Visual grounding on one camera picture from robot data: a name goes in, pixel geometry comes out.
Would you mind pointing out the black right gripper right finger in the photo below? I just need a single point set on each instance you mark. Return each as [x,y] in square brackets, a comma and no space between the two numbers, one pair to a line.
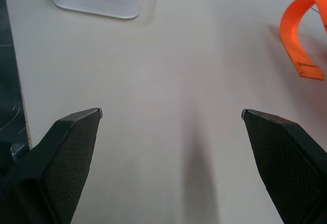
[286,155]

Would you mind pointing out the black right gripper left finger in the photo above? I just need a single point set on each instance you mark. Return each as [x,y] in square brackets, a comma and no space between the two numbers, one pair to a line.
[61,157]

